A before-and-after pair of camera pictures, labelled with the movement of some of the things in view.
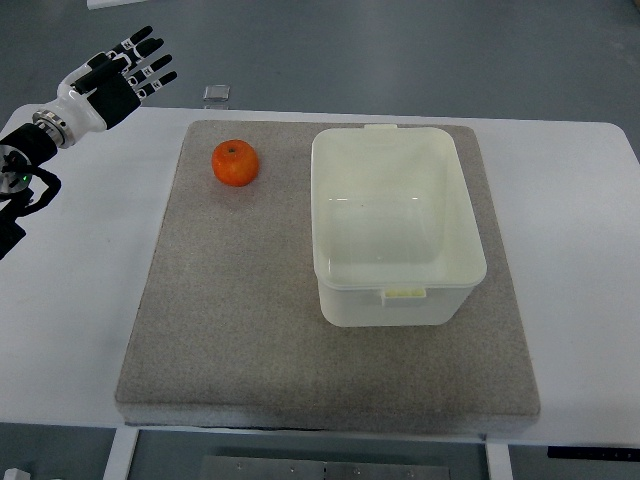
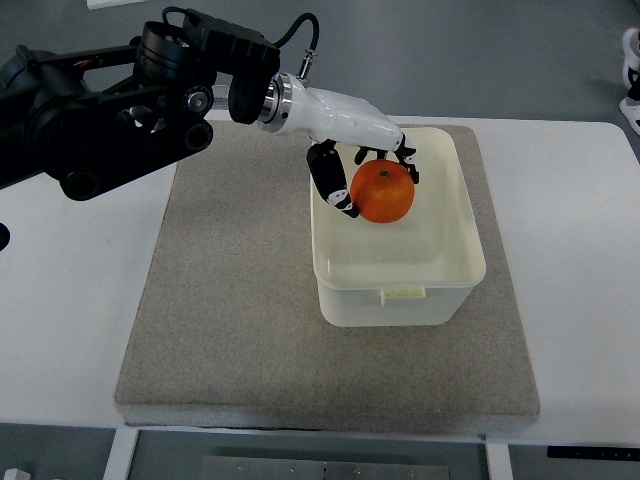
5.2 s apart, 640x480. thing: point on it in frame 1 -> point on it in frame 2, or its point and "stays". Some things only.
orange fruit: x=235 y=163 -> x=382 y=190
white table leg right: x=499 y=466 stays
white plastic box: x=394 y=236 stays
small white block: x=16 y=474 stays
